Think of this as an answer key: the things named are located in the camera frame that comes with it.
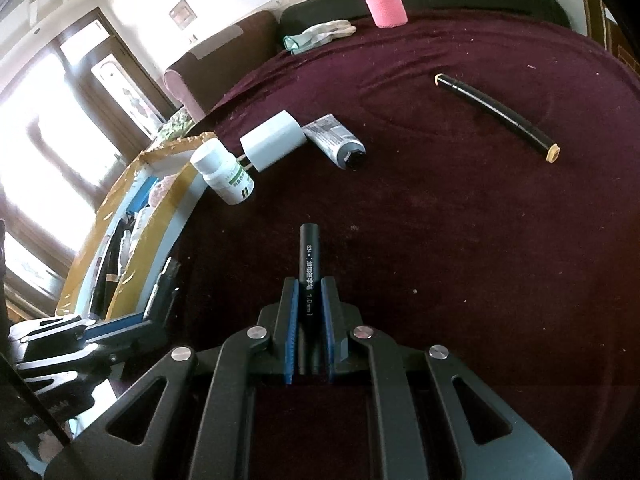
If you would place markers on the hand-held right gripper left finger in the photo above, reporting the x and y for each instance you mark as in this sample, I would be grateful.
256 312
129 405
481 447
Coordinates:
289 330

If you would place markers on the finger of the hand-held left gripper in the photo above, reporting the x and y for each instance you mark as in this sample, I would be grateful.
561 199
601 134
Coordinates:
115 327
162 290

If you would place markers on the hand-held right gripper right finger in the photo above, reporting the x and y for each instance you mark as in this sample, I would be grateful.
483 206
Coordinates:
327 330

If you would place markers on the white foam box yellow tape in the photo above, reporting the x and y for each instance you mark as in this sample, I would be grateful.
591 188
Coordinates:
165 220

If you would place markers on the black marker pen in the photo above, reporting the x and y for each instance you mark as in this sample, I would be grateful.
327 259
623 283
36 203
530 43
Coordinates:
309 260

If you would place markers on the white mug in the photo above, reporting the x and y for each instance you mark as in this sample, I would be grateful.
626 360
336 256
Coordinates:
220 170

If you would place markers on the maroon cloth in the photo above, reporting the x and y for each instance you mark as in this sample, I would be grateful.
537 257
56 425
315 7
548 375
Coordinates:
450 235

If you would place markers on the green cloth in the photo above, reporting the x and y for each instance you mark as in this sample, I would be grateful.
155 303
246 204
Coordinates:
175 125

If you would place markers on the white charger adapter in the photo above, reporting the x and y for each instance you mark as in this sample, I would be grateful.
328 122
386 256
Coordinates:
272 140

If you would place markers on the brown armchair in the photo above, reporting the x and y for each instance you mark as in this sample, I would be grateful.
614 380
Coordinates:
210 70

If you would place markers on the wooden door glass panels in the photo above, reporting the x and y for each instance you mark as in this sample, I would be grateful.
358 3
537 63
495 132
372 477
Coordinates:
80 75

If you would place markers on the black stick gold ends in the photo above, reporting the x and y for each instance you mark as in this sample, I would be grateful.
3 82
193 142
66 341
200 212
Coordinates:
495 110

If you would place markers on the white work gloves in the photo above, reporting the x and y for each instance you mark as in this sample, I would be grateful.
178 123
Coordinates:
320 34

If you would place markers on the wooden cabinet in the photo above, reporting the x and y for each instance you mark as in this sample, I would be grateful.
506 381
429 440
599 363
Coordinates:
607 25

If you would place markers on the small wall picture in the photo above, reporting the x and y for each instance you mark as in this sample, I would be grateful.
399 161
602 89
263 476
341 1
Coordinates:
180 12

